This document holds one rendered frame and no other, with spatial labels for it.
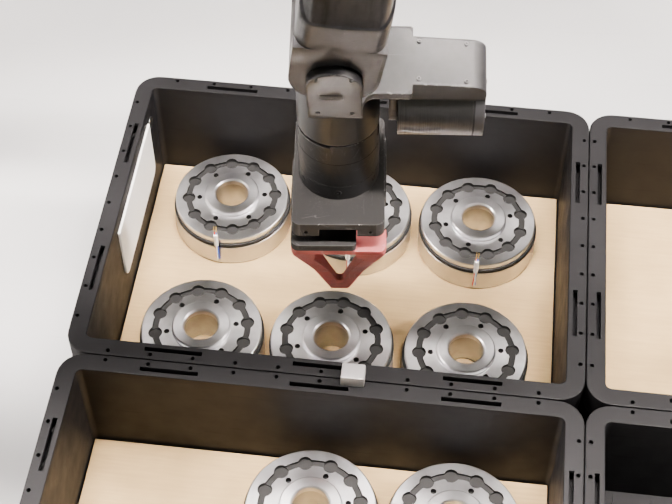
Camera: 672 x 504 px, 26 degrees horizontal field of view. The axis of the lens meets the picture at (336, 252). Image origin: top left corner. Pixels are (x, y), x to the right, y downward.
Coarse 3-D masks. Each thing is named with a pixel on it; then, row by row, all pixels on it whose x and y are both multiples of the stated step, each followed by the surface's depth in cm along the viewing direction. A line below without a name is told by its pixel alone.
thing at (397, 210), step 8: (392, 184) 131; (392, 192) 131; (400, 192) 130; (392, 200) 130; (400, 200) 130; (408, 200) 130; (392, 208) 129; (400, 208) 129; (408, 208) 129; (392, 216) 129; (400, 216) 129; (408, 216) 129; (392, 224) 129; (400, 224) 128; (392, 232) 128; (400, 232) 128; (392, 240) 127; (352, 256) 127
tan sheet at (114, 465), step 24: (96, 456) 117; (120, 456) 117; (144, 456) 117; (168, 456) 117; (192, 456) 117; (216, 456) 117; (240, 456) 117; (264, 456) 117; (96, 480) 116; (120, 480) 116; (144, 480) 116; (168, 480) 116; (192, 480) 116; (216, 480) 116; (240, 480) 116; (384, 480) 116
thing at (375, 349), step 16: (304, 304) 123; (320, 304) 123; (336, 304) 123; (352, 304) 123; (368, 304) 123; (288, 320) 122; (304, 320) 122; (368, 320) 122; (384, 320) 122; (272, 336) 121; (288, 336) 121; (368, 336) 121; (384, 336) 121; (272, 352) 120; (288, 352) 120; (304, 352) 120; (368, 352) 120; (384, 352) 120
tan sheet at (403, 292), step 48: (432, 192) 135; (288, 240) 131; (144, 288) 128; (240, 288) 128; (288, 288) 128; (336, 288) 128; (384, 288) 128; (432, 288) 128; (480, 288) 128; (528, 288) 128; (528, 336) 125
